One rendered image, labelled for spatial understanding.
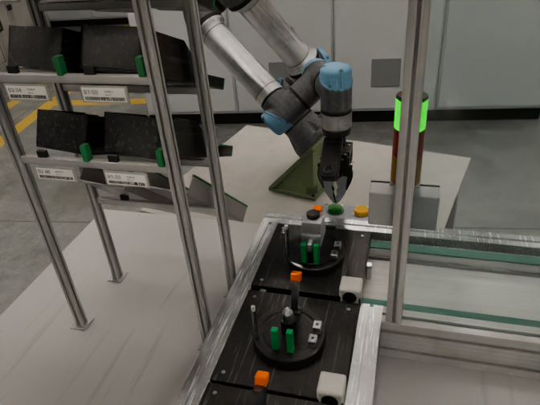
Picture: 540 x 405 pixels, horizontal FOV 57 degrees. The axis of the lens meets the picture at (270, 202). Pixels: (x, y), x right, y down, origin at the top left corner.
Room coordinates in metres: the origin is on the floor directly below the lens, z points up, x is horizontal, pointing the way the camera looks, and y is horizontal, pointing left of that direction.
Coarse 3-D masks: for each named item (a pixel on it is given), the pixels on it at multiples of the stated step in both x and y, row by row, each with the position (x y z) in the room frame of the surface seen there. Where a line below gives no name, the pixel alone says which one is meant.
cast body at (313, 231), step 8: (304, 216) 0.92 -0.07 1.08; (312, 216) 0.90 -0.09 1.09; (320, 216) 0.91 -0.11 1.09; (304, 224) 0.90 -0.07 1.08; (312, 224) 0.89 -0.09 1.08; (320, 224) 0.89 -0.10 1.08; (304, 232) 0.90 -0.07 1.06; (312, 232) 0.89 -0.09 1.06; (320, 232) 0.89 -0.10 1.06; (304, 240) 0.89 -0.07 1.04; (312, 240) 0.88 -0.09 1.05; (320, 240) 0.88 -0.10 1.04; (312, 248) 0.87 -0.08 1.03
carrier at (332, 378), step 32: (256, 320) 0.66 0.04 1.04; (288, 320) 0.66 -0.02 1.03; (320, 320) 0.70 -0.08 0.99; (352, 320) 0.71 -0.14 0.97; (224, 352) 0.66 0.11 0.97; (256, 352) 0.65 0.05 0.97; (288, 352) 0.62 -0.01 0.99; (320, 352) 0.63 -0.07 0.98; (352, 352) 0.64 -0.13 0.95; (224, 384) 0.59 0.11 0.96; (288, 384) 0.57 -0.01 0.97; (320, 384) 0.55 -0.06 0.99
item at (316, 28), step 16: (272, 0) 3.92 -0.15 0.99; (288, 0) 3.89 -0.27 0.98; (304, 0) 3.88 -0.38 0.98; (320, 0) 3.86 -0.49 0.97; (240, 16) 3.96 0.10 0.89; (288, 16) 3.90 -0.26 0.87; (304, 16) 3.88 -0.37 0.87; (320, 16) 3.86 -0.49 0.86; (240, 32) 3.96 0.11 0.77; (256, 32) 3.94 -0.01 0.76; (304, 32) 3.88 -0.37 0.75; (320, 32) 3.86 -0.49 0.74; (256, 48) 3.94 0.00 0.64; (272, 64) 3.91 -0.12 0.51; (240, 96) 3.97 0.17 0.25; (240, 112) 3.99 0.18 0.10; (256, 112) 3.97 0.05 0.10; (320, 112) 3.89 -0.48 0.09
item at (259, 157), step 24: (240, 144) 1.79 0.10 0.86; (264, 144) 1.77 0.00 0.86; (288, 144) 1.76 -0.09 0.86; (360, 144) 1.70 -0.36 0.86; (240, 168) 1.59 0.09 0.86; (264, 168) 1.58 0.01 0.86; (360, 168) 1.52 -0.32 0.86; (384, 168) 1.50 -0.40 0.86; (240, 192) 1.42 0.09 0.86; (264, 192) 1.41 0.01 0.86; (336, 192) 1.37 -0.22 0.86; (360, 192) 1.36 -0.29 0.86; (192, 216) 1.30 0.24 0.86
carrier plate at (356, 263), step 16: (288, 224) 1.06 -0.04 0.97; (272, 240) 0.99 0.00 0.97; (352, 240) 0.97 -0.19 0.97; (368, 240) 0.96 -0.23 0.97; (272, 256) 0.93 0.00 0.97; (352, 256) 0.91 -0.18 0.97; (256, 272) 0.88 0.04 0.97; (272, 272) 0.87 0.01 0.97; (288, 272) 0.87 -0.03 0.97; (336, 272) 0.85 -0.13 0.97; (352, 272) 0.85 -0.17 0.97; (256, 288) 0.84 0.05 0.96; (272, 288) 0.82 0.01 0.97; (288, 288) 0.82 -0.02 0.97; (304, 288) 0.81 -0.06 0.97; (320, 288) 0.81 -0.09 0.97; (336, 288) 0.80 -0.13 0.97
